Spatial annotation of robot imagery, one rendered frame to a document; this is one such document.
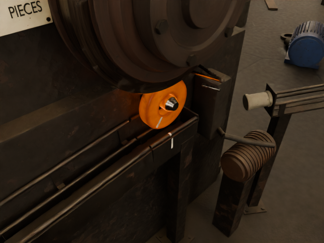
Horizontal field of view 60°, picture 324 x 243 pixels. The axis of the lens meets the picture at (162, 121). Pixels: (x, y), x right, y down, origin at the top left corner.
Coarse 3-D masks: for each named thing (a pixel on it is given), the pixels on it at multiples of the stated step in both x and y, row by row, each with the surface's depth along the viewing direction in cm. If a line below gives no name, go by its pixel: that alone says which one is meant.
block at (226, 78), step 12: (204, 72) 93; (216, 72) 93; (216, 84) 87; (228, 84) 91; (204, 96) 93; (216, 96) 90; (228, 96) 95; (192, 108) 101; (204, 108) 96; (216, 108) 93; (204, 120) 98; (216, 120) 97; (204, 132) 101; (216, 132) 102
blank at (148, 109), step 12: (180, 84) 76; (144, 96) 72; (156, 96) 71; (180, 96) 79; (144, 108) 72; (156, 108) 74; (180, 108) 82; (144, 120) 75; (156, 120) 76; (168, 120) 80
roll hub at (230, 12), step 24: (144, 0) 44; (168, 0) 47; (192, 0) 48; (216, 0) 53; (240, 0) 60; (144, 24) 47; (168, 24) 50; (192, 24) 52; (216, 24) 59; (168, 48) 51; (192, 48) 57; (216, 48) 62
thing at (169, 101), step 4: (168, 96) 74; (172, 96) 74; (164, 100) 74; (168, 100) 73; (172, 100) 74; (176, 100) 74; (160, 104) 75; (164, 104) 74; (168, 104) 73; (172, 104) 73; (176, 104) 74; (164, 108) 75; (168, 108) 74; (172, 108) 74; (176, 108) 75
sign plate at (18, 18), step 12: (0, 0) 48; (12, 0) 49; (24, 0) 51; (36, 0) 52; (0, 12) 49; (12, 12) 50; (24, 12) 52; (36, 12) 53; (48, 12) 55; (0, 24) 50; (12, 24) 51; (24, 24) 53; (36, 24) 54
